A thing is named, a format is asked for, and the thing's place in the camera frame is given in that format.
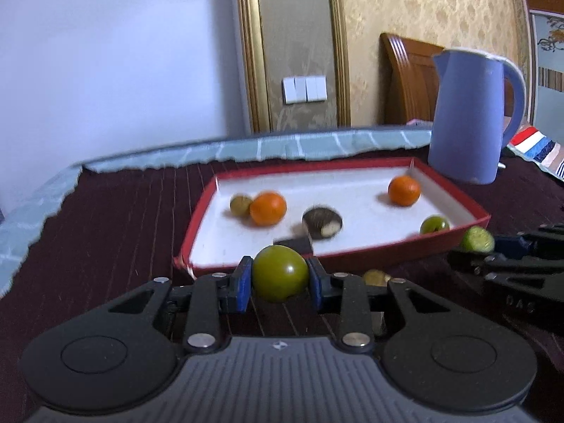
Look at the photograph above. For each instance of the blue electric kettle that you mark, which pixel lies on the blue electric kettle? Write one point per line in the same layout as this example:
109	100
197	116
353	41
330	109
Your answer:
481	102

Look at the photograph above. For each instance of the wooden headboard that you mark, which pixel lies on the wooden headboard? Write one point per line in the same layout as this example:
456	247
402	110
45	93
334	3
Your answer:
415	82

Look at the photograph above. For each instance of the gold wall frame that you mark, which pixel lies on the gold wall frame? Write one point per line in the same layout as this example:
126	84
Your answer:
283	38

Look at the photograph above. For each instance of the orange tangerine right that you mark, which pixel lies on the orange tangerine right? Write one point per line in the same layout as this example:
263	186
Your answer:
404	191

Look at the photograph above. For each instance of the white wall switch panel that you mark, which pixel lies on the white wall switch panel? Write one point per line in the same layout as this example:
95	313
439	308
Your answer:
304	89

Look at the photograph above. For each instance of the red tray white lining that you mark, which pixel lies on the red tray white lining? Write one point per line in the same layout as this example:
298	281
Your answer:
362	213

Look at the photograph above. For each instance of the small yellow-green fruit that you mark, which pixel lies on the small yellow-green fruit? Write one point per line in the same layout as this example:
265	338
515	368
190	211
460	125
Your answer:
239	206

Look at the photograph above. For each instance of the green fruit in tray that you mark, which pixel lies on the green fruit in tray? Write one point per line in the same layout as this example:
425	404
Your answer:
433	224

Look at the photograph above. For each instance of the red white blue pillow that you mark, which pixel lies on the red white blue pillow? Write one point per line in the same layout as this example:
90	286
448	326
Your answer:
530	144

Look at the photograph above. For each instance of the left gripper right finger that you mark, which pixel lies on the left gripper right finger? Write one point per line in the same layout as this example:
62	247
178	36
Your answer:
346	295

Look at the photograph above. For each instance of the orange tangerine left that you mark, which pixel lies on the orange tangerine left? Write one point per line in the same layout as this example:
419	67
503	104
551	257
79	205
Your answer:
268	209

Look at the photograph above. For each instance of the large green fruit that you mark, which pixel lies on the large green fruit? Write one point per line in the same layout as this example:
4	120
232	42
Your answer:
278	273

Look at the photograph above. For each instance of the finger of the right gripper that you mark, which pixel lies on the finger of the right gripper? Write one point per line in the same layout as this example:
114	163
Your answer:
520	244
480	264

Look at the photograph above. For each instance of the green lime fruit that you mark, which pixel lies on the green lime fruit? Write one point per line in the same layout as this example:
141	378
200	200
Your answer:
477	239

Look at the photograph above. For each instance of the yellow fruit on blanket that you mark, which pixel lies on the yellow fruit on blanket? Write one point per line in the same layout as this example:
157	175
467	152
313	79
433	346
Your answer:
376	278

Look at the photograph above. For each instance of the orange tangerine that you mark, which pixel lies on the orange tangerine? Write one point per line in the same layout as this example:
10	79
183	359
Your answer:
268	209
404	191

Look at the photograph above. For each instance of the framed wall picture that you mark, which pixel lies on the framed wall picture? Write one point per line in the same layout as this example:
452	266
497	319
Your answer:
547	73

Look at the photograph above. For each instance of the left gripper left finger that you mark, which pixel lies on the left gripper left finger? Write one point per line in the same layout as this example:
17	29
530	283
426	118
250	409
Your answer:
213	296

